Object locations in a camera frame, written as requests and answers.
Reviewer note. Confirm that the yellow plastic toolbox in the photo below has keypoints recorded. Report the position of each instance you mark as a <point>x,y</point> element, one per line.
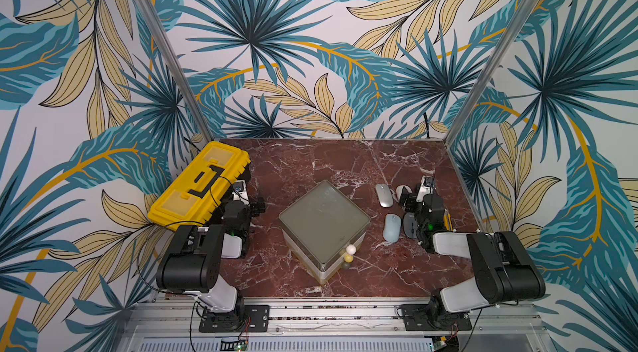
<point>198,190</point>

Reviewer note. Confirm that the aluminium corner post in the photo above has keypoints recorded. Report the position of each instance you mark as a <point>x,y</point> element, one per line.
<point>510,33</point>
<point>149,14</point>

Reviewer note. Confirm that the silver computer mouse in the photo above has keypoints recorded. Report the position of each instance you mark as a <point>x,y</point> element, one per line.
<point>384,195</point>

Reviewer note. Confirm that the left aluminium corner post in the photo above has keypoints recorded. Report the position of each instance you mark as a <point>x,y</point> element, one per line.
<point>149,14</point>

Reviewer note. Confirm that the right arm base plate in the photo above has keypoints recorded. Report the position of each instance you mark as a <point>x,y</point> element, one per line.
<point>421,317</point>

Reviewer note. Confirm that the light blue computer mouse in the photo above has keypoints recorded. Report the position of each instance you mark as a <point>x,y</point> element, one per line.
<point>392,228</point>

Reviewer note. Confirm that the grey drawer unit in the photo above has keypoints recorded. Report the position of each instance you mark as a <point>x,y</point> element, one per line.
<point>319,227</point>

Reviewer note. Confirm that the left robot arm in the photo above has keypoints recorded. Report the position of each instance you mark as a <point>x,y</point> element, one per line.
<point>191,264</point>

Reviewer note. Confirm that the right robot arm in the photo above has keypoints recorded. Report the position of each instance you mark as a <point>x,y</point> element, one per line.
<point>503,270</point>

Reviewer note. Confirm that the yellow utility knife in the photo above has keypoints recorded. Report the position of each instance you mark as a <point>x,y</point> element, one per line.
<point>447,221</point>

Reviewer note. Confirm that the right aluminium corner post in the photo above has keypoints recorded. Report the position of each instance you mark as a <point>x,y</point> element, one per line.
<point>510,33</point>

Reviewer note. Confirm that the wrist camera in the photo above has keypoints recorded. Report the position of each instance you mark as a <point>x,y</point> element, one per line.
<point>240,192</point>
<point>427,187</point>

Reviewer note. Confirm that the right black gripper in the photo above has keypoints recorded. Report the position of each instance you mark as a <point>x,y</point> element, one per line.
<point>412,202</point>

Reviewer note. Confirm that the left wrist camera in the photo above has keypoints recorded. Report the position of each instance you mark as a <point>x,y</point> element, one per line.
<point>240,192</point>

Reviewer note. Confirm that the white computer mouse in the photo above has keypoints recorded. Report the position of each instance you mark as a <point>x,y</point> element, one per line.
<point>400,190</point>

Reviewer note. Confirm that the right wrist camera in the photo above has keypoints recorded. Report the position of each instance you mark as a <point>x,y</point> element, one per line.
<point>427,187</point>

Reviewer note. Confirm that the aluminium front rail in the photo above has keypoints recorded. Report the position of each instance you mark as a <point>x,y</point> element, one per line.
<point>332,324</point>

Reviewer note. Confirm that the white drawer knob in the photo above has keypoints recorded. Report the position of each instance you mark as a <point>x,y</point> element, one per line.
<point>351,249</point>

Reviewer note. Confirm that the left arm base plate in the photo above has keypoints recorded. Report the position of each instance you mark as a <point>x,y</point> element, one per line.
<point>234,318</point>

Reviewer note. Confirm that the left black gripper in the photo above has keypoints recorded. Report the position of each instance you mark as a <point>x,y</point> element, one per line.
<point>256,210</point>

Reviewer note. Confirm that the dark grey computer mouse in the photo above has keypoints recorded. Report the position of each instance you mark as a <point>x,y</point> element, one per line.
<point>410,225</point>

